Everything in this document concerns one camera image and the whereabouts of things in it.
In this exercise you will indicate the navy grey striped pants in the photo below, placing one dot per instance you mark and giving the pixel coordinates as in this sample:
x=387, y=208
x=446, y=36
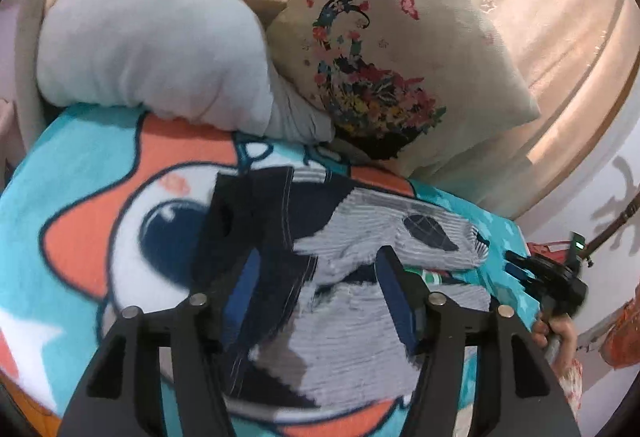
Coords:
x=350, y=342

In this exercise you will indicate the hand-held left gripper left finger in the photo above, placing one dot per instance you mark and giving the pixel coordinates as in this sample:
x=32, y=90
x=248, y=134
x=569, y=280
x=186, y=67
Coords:
x=244, y=289

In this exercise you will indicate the person's right forearm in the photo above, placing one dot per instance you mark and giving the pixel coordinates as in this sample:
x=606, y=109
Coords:
x=570, y=387

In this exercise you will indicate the grey plush pillow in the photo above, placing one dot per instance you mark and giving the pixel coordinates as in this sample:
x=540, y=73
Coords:
x=150, y=47

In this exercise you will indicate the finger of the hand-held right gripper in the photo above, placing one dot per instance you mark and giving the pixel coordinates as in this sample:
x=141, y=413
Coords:
x=515, y=273
x=520, y=258

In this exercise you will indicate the orange fluffy cloth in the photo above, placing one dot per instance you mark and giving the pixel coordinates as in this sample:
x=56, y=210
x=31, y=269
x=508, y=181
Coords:
x=622, y=337

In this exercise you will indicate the red bristled broom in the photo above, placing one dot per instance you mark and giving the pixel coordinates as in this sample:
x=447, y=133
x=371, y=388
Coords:
x=620, y=219

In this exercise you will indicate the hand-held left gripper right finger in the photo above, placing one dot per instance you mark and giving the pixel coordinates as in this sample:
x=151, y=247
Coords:
x=395, y=299

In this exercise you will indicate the cartoon printed blanket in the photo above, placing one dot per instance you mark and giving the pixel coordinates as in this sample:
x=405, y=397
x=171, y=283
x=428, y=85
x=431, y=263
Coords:
x=85, y=197

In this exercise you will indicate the peach satin curtain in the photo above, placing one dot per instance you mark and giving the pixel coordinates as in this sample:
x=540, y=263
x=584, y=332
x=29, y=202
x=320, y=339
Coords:
x=560, y=17

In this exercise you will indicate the beige floral printed cushion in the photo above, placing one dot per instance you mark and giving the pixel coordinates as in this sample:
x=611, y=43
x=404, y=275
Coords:
x=430, y=42

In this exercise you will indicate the person's right hand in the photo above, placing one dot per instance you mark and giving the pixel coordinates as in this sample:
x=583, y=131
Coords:
x=552, y=334

